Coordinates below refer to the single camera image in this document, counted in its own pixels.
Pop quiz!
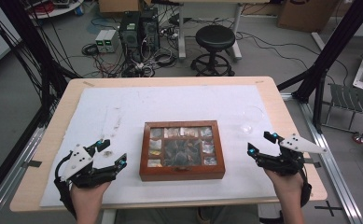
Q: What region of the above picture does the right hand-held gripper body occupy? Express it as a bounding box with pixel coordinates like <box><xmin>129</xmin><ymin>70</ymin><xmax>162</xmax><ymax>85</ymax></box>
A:
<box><xmin>256</xmin><ymin>133</ymin><xmax>328</xmax><ymax>177</ymax></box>

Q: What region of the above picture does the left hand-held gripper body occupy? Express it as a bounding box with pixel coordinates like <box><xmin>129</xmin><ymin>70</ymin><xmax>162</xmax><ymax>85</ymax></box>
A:
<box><xmin>59</xmin><ymin>145</ymin><xmax>117</xmax><ymax>189</ymax></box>

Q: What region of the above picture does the clear glass cup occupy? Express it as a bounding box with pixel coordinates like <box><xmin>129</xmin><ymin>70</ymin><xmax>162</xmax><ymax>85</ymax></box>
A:
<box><xmin>238</xmin><ymin>105</ymin><xmax>266</xmax><ymax>135</ymax></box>

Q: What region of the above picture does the wooden box with glass lid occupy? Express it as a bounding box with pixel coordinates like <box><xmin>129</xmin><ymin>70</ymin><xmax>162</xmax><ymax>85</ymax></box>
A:
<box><xmin>139</xmin><ymin>119</ymin><xmax>226</xmax><ymax>183</ymax></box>

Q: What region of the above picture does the person's right hand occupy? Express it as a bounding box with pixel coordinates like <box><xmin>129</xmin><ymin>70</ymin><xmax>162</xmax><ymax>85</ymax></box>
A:
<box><xmin>264</xmin><ymin>169</ymin><xmax>305</xmax><ymax>203</ymax></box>

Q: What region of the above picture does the person's left hand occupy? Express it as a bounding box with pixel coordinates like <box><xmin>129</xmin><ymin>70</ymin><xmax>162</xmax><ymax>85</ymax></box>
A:
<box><xmin>69</xmin><ymin>181</ymin><xmax>112</xmax><ymax>216</ymax></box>

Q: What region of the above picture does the black tape strip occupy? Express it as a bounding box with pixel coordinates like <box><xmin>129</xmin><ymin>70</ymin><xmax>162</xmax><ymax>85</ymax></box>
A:
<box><xmin>303</xmin><ymin>157</ymin><xmax>322</xmax><ymax>169</ymax></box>
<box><xmin>21</xmin><ymin>160</ymin><xmax>43</xmax><ymax>169</ymax></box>

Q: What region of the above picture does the white table mat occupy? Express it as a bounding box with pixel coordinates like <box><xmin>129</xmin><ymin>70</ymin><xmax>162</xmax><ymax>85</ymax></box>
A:
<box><xmin>39</xmin><ymin>84</ymin><xmax>299</xmax><ymax>208</ymax></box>

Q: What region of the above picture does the green slatted bench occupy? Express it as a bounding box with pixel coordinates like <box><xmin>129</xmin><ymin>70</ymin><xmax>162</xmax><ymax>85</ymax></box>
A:
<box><xmin>321</xmin><ymin>82</ymin><xmax>363</xmax><ymax>133</ymax></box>

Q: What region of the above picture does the white bench power supply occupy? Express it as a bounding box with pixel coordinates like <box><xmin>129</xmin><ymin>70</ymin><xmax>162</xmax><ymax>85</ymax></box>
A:
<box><xmin>104</xmin><ymin>29</ymin><xmax>121</xmax><ymax>53</ymax></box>
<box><xmin>94</xmin><ymin>29</ymin><xmax>109</xmax><ymax>54</ymax></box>

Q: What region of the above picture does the black round stool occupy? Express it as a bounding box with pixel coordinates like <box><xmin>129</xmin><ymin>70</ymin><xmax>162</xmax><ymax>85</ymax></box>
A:
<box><xmin>189</xmin><ymin>24</ymin><xmax>237</xmax><ymax>77</ymax></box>

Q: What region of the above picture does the black computer tower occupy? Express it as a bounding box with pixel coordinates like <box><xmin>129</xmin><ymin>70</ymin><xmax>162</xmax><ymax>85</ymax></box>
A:
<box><xmin>139</xmin><ymin>7</ymin><xmax>161</xmax><ymax>52</ymax></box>
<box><xmin>119</xmin><ymin>11</ymin><xmax>142</xmax><ymax>62</ymax></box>

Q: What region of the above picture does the large cardboard box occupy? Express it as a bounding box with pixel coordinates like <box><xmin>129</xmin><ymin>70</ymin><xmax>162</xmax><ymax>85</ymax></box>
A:
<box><xmin>276</xmin><ymin>0</ymin><xmax>340</xmax><ymax>34</ymax></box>

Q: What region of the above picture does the small cardboard box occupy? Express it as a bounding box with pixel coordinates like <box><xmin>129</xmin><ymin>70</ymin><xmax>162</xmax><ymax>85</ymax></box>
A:
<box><xmin>98</xmin><ymin>0</ymin><xmax>152</xmax><ymax>15</ymax></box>

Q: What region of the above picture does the round white table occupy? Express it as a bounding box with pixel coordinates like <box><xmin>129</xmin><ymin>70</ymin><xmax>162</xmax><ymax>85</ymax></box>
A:
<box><xmin>29</xmin><ymin>0</ymin><xmax>86</xmax><ymax>21</ymax></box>

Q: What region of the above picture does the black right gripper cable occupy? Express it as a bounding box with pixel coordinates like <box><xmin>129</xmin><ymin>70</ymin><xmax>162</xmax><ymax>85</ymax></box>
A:
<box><xmin>300</xmin><ymin>170</ymin><xmax>313</xmax><ymax>208</ymax></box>

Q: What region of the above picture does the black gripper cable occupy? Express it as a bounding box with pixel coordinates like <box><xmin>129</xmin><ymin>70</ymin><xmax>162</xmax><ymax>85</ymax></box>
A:
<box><xmin>300</xmin><ymin>170</ymin><xmax>313</xmax><ymax>208</ymax></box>
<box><xmin>53</xmin><ymin>152</ymin><xmax>78</xmax><ymax>219</ymax></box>

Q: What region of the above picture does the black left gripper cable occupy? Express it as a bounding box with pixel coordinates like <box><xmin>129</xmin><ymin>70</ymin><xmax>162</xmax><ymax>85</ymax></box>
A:
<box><xmin>53</xmin><ymin>152</ymin><xmax>78</xmax><ymax>219</ymax></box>

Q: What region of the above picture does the aluminium floor rail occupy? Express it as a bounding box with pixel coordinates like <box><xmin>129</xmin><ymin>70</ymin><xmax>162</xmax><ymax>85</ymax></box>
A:
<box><xmin>281</xmin><ymin>92</ymin><xmax>363</xmax><ymax>224</ymax></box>
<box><xmin>0</xmin><ymin>126</ymin><xmax>46</xmax><ymax>224</ymax></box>

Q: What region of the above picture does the tangle of floor cables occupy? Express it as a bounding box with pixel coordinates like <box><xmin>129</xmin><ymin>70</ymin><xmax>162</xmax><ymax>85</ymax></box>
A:
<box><xmin>81</xmin><ymin>12</ymin><xmax>180</xmax><ymax>78</ymax></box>

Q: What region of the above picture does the black metal frame post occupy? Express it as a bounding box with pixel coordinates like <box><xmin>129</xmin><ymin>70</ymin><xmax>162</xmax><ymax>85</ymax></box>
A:
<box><xmin>276</xmin><ymin>0</ymin><xmax>363</xmax><ymax>132</ymax></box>
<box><xmin>0</xmin><ymin>0</ymin><xmax>81</xmax><ymax>126</ymax></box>

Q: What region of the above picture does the white desk frame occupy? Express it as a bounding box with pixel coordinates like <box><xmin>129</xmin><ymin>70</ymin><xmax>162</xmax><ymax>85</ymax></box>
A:
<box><xmin>169</xmin><ymin>0</ymin><xmax>271</xmax><ymax>61</ymax></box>

